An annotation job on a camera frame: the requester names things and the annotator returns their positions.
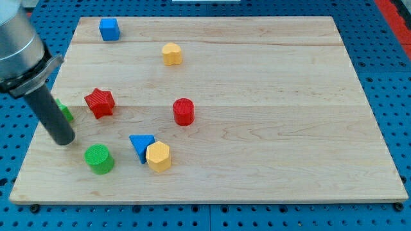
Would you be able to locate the yellow heart block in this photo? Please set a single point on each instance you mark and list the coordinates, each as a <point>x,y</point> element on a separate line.
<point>172,54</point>

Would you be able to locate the yellow hexagon block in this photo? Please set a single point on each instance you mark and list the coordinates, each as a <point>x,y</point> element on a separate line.
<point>158,156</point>

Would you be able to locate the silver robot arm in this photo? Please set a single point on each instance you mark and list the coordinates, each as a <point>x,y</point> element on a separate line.
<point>26,63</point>

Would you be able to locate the red cylinder block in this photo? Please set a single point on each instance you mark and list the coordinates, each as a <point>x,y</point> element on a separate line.
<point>183,111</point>

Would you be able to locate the wooden board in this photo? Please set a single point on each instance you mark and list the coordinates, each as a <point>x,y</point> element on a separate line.
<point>280,117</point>

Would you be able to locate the blue triangle block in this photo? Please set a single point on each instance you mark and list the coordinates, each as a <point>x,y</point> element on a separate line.
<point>140,144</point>

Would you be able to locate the green cylinder block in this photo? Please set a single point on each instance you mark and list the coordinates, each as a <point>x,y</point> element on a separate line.
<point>99,159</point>

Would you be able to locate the red star block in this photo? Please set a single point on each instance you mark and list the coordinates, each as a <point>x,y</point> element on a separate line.
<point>100,102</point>

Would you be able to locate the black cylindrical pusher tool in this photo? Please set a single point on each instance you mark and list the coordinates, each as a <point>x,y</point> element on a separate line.
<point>49,114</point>

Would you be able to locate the green star block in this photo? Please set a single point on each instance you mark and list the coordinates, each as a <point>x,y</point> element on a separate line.
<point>64,109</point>

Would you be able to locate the blue cube block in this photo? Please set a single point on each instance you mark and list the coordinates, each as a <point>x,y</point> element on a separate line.
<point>109,29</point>

